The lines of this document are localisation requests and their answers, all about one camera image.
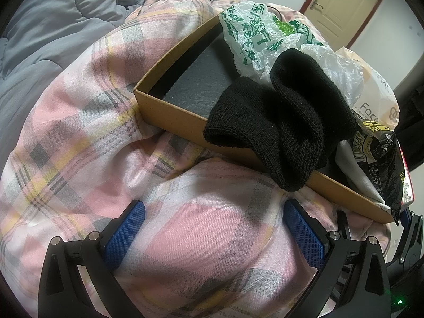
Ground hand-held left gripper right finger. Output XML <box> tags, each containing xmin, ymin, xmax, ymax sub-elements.
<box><xmin>283</xmin><ymin>199</ymin><xmax>392</xmax><ymax>318</ymax></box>

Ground pink plaid blanket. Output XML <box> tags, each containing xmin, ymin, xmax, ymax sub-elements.
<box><xmin>0</xmin><ymin>0</ymin><xmax>398</xmax><ymax>318</ymax></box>

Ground beige plastic bag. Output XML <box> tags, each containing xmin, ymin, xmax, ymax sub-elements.
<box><xmin>334</xmin><ymin>46</ymin><xmax>401</xmax><ymax>130</ymax></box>

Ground black hanging clothes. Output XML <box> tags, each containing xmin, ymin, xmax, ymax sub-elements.
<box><xmin>395</xmin><ymin>83</ymin><xmax>424</xmax><ymax>173</ymax></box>

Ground grey-blue duvet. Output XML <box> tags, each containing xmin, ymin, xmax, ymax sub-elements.
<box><xmin>0</xmin><ymin>0</ymin><xmax>140</xmax><ymax>107</ymax></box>

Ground dark grey foam pad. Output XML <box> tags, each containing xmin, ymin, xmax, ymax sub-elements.
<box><xmin>149</xmin><ymin>23</ymin><xmax>240</xmax><ymax>120</ymax></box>

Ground green-printed white plastic bag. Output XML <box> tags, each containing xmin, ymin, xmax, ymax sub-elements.
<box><xmin>219</xmin><ymin>2</ymin><xmax>365</xmax><ymax>107</ymax></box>

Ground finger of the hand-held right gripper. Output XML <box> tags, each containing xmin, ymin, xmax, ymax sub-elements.
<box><xmin>336</xmin><ymin>210</ymin><xmax>352</xmax><ymax>244</ymax></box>
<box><xmin>396</xmin><ymin>205</ymin><xmax>424</xmax><ymax>263</ymax></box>

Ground black wipes packet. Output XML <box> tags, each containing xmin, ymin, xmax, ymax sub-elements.
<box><xmin>353</xmin><ymin>119</ymin><xmax>407</xmax><ymax>224</ymax></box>

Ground cream door with red frame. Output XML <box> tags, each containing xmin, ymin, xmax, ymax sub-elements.
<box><xmin>300</xmin><ymin>0</ymin><xmax>385</xmax><ymax>51</ymax></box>

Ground black knit hat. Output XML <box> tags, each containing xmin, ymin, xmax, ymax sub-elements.
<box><xmin>203</xmin><ymin>48</ymin><xmax>357</xmax><ymax>193</ymax></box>

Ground black cable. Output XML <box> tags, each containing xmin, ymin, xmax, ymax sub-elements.
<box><xmin>209</xmin><ymin>0</ymin><xmax>286</xmax><ymax>17</ymax></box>

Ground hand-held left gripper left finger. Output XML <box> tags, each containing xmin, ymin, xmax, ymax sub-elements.
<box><xmin>37</xmin><ymin>199</ymin><xmax>147</xmax><ymax>318</ymax></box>

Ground brown cardboard box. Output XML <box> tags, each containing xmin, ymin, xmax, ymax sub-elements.
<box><xmin>133</xmin><ymin>13</ymin><xmax>403</xmax><ymax>224</ymax></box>

